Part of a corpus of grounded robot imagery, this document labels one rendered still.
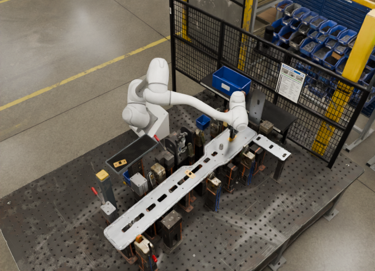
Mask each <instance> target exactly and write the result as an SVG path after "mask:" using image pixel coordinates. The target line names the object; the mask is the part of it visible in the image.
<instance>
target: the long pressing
mask: <svg viewBox="0 0 375 271"><path fill-rule="evenodd" d="M229 135H230V133H229V129H228V128H226V129H225V130H224V131H222V132H221V133H220V134H219V135H218V136H216V137H215V138H214V139H213V140H211V141H210V142H209V143H208V144H207V145H205V147H204V156H203V157H202V158H201V159H199V160H198V161H197V162H196V163H194V164H193V165H192V166H182V167H180V168H179V169H178V170H177V171H175V172H174V173H173V174H172V175H171V176H169V177H168V178H167V179H165V180H164V181H163V182H162V183H160V184H159V185H158V186H157V187H155V188H154V189H153V190H152V191H151V192H149V193H148V194H147V195H146V196H145V197H143V198H142V199H141V200H139V202H137V203H136V204H135V205H133V206H132V207H131V208H130V209H129V210H127V211H126V212H125V213H124V214H122V215H121V216H120V217H119V218H118V219H116V220H115V221H114V222H112V223H111V224H110V225H109V226H107V227H106V228H105V229H104V236H105V237H106V238H107V239H108V240H109V241H110V242H111V243H112V245H113V246H114V247H115V248H116V249H118V250H123V249H125V248H126V247H127V246H129V244H130V243H132V242H133V241H134V240H135V239H136V236H137V235H138V234H142V233H143V232H144V231H146V230H147V229H148V228H149V227H150V226H151V225H152V224H153V223H154V222H156V221H157V220H158V219H159V218H160V217H161V216H162V215H164V214H165V213H166V212H167V211H169V209H171V208H172V207H173V206H174V205H175V204H176V203H177V202H179V201H180V200H181V199H182V198H183V197H184V196H185V195H187V194H188V193H189V192H190V191H191V190H192V189H193V188H194V187H196V186H197V185H198V184H199V183H200V182H201V181H202V180H203V179H205V178H206V177H207V176H208V174H209V173H210V172H211V171H214V170H215V169H216V168H217V167H219V166H222V165H224V164H227V163H228V162H229V161H230V160H231V159H232V158H233V157H235V156H236V155H237V154H238V153H239V152H240V151H241V150H242V149H243V147H244V146H245V145H246V144H250V143H251V141H253V139H254V138H255V137H256V136H257V132H255V131H254V130H252V129H251V128H249V127H246V129H245V130H243V131H239V133H237V134H236V136H237V137H236V138H234V139H233V140H232V141H231V142H230V141H228V140H227V139H228V138H229ZM221 143H222V144H223V149H222V150H220V149H219V145H220V144H221ZM214 152H217V153H218V154H217V155H216V156H214V157H213V156H212V155H211V154H212V153H214ZM222 154H223V155H222ZM207 158H209V159H210V161H209V162H207V163H204V162H203V161H204V160H205V159H207ZM215 160H216V161H215ZM198 165H202V168H200V169H199V170H198V171H196V172H195V173H194V175H196V177H194V178H193V179H192V178H190V177H189V178H188V179H187V180H186V181H185V182H184V183H182V184H181V185H178V184H177V183H178V182H179V181H180V180H182V179H183V178H184V177H185V176H186V175H187V174H185V173H184V172H185V171H186V170H189V171H192V170H193V169H194V168H196V167H197V166H198ZM173 180H174V181H173ZM174 185H176V186H177V189H175V190H174V191H173V192H172V193H169V189H170V188H172V187H173V186H174ZM182 188H184V189H182ZM163 194H165V195H167V197H166V198H165V199H163V200H162V201H161V202H158V199H159V198H160V197H161V196H162V195H163ZM151 198H152V199H151ZM152 204H155V205H156V206H155V207H154V208H153V209H152V210H151V211H149V212H147V211H146V209H147V208H148V207H149V206H150V205H152ZM141 213H143V214H144V217H143V218H141V219H140V220H139V221H137V222H135V223H134V224H133V225H132V224H131V220H134V219H135V218H136V217H137V216H138V215H139V214H141ZM129 223H130V224H131V225H132V227H131V228H129V229H128V230H127V231H126V232H125V233H124V232H123V231H122V229H123V228H124V227H125V226H127V225H128V224H129Z"/></svg>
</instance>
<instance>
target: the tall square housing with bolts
mask: <svg viewBox="0 0 375 271"><path fill-rule="evenodd" d="M130 182H131V187H132V190H133V191H134V192H133V193H134V202H135V204H136V203H137V202H139V200H141V199H142V198H143V197H145V196H146V195H147V194H148V192H147V191H148V185H147V180H146V179H145V178H144V177H143V176H142V175H141V174H140V173H136V174H135V175H134V176H132V177H131V178H130Z"/></svg>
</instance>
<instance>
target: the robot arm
mask: <svg viewBox="0 0 375 271"><path fill-rule="evenodd" d="M168 82H169V67H168V64H167V61H166V60H164V59H162V58H155V59H153V60H152V61H151V63H150V65H149V68H148V71H147V74H146V77H145V78H144V79H143V80H140V79H136V80H133V81H132V82H131V83H130V85H129V88H128V97H127V107H125V109H124V110H123V112H122V118H123V120H124V121H125V122H126V123H127V124H129V125H131V126H133V127H137V130H136V132H138V133H139V132H140V131H141V130H143V131H144V133H147V134H148V133H149V131H150V129H151V128H152V126H153V125H154V123H155V122H156V121H157V120H158V117H156V116H155V115H154V114H153V113H152V112H151V111H149V109H148V107H146V102H148V103H151V104H154V105H163V106H164V105H179V104H186V105H191V106H192V107H194V108H197V109H199V110H200V111H202V112H204V113H205V114H207V115H209V116H211V117H213V118H215V119H217V120H221V121H224V122H227V125H228V129H229V133H230V135H229V137H231V136H232V139H233V138H235V135H236V134H237V133H239V131H243V130H245V129H246V127H247V125H248V115H247V112H246V102H245V97H244V94H243V93H242V92H241V91H235V92H234V93H233V94H232V95H231V97H230V102H229V108H230V110H229V112H226V113H222V112H219V111H217V110H215V109H213V108H212V107H210V106H208V105H207V104H205V103H203V102H202V101H200V100H199V99H197V98H194V97H192V96H189V95H185V94H180V93H176V92H174V91H169V90H167V85H168ZM233 128H234V131H233Z"/></svg>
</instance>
